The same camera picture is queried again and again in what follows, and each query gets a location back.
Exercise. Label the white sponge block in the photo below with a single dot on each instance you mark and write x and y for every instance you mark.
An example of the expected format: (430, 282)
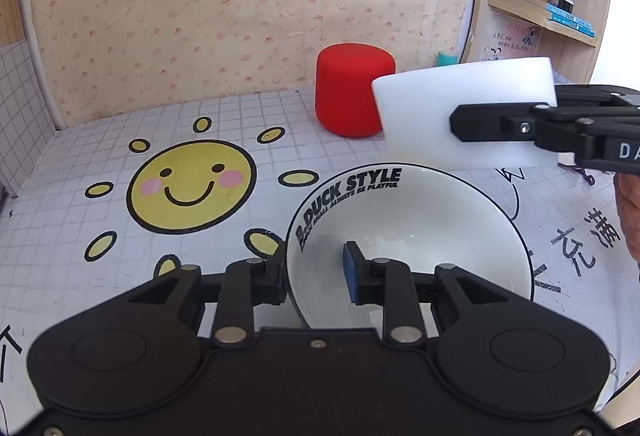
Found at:
(425, 96)

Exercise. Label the white cloth purple trim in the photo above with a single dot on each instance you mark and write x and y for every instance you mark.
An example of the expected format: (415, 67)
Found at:
(582, 173)

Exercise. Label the red cylindrical cup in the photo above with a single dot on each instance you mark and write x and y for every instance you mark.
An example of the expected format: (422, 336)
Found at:
(350, 86)

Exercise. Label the blue books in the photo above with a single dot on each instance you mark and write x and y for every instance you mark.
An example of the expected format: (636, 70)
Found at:
(570, 21)

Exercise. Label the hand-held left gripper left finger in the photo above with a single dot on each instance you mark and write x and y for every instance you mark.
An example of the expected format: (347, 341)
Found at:
(272, 276)

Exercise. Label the person's right hand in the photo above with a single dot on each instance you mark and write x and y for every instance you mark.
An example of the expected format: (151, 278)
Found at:
(631, 206)

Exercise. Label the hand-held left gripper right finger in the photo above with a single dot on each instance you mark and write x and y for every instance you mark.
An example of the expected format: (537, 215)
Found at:
(352, 273)

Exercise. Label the teal small cup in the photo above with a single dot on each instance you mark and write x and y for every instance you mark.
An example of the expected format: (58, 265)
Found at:
(445, 57)

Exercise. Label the white bowl with black text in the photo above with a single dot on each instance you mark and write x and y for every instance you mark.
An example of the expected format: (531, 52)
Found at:
(425, 226)

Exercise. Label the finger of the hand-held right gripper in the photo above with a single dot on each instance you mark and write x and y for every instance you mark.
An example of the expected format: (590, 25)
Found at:
(600, 97)
(480, 123)

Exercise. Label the cartoon figure sticker sheet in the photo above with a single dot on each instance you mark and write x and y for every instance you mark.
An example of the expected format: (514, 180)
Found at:
(510, 41)

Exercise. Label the wooden wall shelf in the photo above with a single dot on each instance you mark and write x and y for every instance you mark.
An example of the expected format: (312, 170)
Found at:
(520, 11)

